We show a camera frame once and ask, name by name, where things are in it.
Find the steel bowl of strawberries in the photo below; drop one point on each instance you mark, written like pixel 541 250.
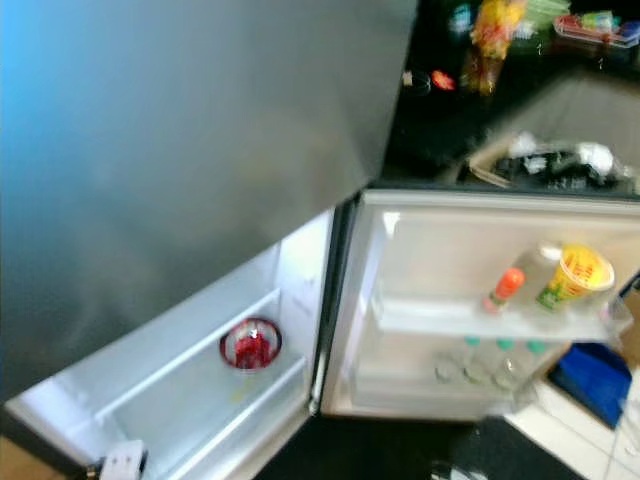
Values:
pixel 250 350

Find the grey two-door fridge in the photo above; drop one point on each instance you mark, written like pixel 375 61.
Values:
pixel 160 150

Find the dark blue carpet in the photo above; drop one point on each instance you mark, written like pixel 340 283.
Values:
pixel 360 455

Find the black countertop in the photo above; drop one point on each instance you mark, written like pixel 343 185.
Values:
pixel 430 130

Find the clear bottle teal cap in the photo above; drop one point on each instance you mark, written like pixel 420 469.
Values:
pixel 510 376
pixel 445 368
pixel 477 371

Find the small red item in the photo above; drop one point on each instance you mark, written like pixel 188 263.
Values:
pixel 443 80

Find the beige open box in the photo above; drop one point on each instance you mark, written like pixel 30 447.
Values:
pixel 482 162

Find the clear bottle orange cap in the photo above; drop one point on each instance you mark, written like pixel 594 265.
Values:
pixel 508 283

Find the yellow orange snack packet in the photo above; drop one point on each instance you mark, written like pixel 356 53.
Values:
pixel 495 30

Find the yellow instant noodle cup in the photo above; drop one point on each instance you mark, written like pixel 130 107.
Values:
pixel 580 270

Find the blue plastic bin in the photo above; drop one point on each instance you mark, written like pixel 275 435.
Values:
pixel 590 385

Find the clear container colourful items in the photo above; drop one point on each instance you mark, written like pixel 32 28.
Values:
pixel 595 28

